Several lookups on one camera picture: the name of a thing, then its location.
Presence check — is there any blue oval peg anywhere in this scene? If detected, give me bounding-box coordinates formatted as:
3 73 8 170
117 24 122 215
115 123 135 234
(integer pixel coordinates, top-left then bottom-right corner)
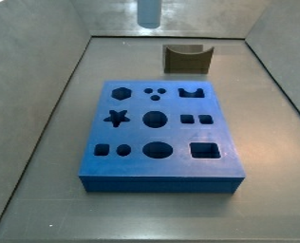
138 0 162 28

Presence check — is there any blue shape sorting block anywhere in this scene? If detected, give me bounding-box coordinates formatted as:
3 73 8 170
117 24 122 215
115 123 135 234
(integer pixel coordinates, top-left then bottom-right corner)
79 81 245 194

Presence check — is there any dark curved cradle holder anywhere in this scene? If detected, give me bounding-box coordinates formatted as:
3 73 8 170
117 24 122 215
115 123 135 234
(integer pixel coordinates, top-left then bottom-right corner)
162 45 214 74

